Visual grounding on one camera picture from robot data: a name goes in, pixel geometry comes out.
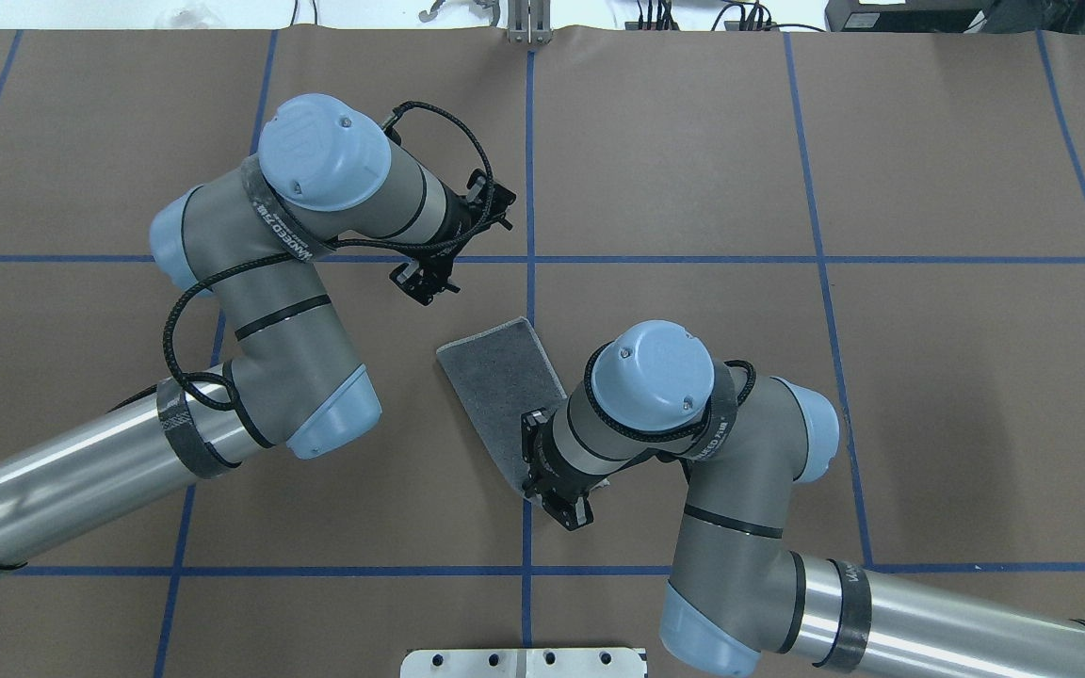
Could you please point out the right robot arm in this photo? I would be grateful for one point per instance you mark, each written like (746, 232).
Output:
(735, 591)

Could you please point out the aluminium frame post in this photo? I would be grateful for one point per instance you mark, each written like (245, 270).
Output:
(529, 21)

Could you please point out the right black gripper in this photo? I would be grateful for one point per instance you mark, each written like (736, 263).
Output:
(544, 455)

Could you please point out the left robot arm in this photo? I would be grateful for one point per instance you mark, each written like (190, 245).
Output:
(256, 354)

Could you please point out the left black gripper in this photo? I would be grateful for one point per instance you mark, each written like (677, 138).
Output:
(449, 223)

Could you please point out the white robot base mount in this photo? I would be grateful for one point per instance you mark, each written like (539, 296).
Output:
(527, 662)

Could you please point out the pink grey towel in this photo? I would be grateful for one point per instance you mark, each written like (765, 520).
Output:
(498, 375)

